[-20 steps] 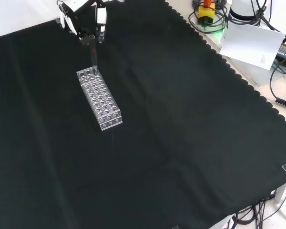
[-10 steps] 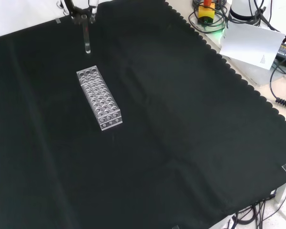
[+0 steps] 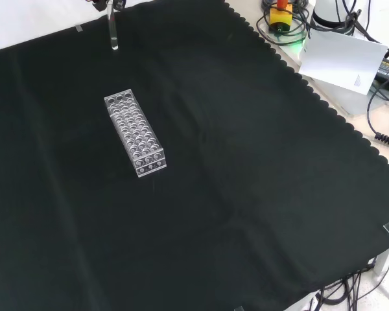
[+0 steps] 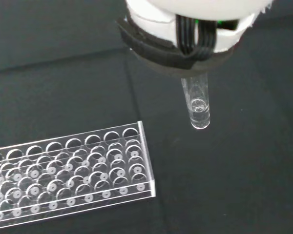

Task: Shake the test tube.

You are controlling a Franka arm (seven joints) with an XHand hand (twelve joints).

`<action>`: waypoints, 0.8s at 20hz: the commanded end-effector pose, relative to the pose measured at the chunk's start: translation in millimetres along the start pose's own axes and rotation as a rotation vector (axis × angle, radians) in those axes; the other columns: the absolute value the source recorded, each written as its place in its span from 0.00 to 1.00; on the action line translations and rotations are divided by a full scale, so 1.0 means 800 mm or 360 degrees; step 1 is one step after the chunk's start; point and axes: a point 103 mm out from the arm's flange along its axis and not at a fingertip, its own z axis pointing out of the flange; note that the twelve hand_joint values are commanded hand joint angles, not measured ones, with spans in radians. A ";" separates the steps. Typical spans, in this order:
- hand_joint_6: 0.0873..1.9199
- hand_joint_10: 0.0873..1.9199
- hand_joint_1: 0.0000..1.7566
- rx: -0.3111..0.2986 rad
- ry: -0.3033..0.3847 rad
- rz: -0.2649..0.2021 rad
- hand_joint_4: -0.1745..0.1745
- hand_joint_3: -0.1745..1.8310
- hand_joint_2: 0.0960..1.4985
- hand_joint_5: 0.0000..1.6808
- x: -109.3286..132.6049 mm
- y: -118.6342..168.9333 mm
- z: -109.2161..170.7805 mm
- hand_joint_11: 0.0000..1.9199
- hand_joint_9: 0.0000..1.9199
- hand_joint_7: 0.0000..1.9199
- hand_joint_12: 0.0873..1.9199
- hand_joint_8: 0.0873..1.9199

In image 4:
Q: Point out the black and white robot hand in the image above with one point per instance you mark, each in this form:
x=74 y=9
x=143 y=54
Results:
x=161 y=26

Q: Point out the clear plastic test tube rack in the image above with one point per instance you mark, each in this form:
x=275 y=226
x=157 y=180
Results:
x=70 y=175

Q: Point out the black bench cloth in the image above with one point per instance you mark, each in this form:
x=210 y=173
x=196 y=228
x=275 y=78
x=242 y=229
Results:
x=234 y=158

